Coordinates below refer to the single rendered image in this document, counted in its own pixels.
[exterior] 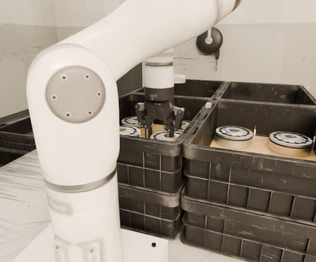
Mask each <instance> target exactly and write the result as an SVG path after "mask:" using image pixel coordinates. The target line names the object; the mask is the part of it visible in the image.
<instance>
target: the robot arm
mask: <svg viewBox="0 0 316 262"><path fill-rule="evenodd" d="M242 1H243V0H126V1H125V2H124V3H123V4H121V5H120V6H119V7H118V8H117V9H116V10H114V11H113V12H112V13H110V14H109V15H107V16H106V17H104V18H102V19H101V20H99V21H98V22H96V23H95V24H93V25H91V26H89V27H87V28H86V29H84V30H82V31H80V32H78V33H77V34H75V35H73V36H71V37H69V38H67V39H65V40H63V41H61V42H59V43H57V44H54V45H52V46H50V47H48V48H46V49H44V50H42V51H41V52H40V53H39V54H38V55H36V57H35V58H34V59H33V61H32V62H31V64H30V67H29V69H28V73H27V83H26V94H27V101H28V108H29V113H30V119H31V124H32V129H33V134H34V139H35V144H36V149H37V154H38V158H39V163H40V167H41V169H42V173H43V178H44V184H45V189H46V195H47V200H48V207H49V212H50V217H51V221H52V226H53V232H54V240H53V242H52V246H53V251H54V256H55V262H123V260H122V244H121V229H120V213H119V197H118V180H117V158H118V156H119V151H120V129H119V99H118V90H117V84H116V81H117V80H118V79H120V78H121V77H122V76H124V75H125V74H126V73H127V72H128V71H130V70H131V69H132V68H133V67H135V66H136V65H138V64H139V63H141V62H142V61H145V71H144V92H145V102H144V103H142V102H140V103H137V104H136V105H135V111H136V116H137V121H138V124H139V125H142V126H144V128H145V138H150V137H151V135H152V134H153V127H151V126H152V123H153V121H154V119H159V120H162V121H163V124H164V125H165V126H166V129H167V137H168V138H171V137H174V132H177V131H178V130H179V129H180V128H181V126H182V122H183V118H184V113H185V108H178V107H175V105H174V102H173V99H174V83H185V79H186V76H185V75H180V74H174V69H173V48H174V47H176V46H179V45H181V44H183V43H185V42H188V41H190V40H192V39H194V38H195V37H197V36H199V35H201V34H202V33H204V32H206V31H207V30H209V29H210V28H212V27H213V26H214V25H216V24H217V23H218V22H220V21H221V20H222V19H223V18H225V17H226V16H227V15H229V14H230V13H231V12H233V11H234V10H235V9H236V8H237V7H238V6H239V5H240V4H241V3H242ZM145 109H146V110H147V112H148V114H147V117H145V112H144V110H145ZM173 111H174V112H175V116H176V118H175V124H174V123H173V118H172V115H171V113H172V112H173ZM167 118H168V119H167Z"/></svg>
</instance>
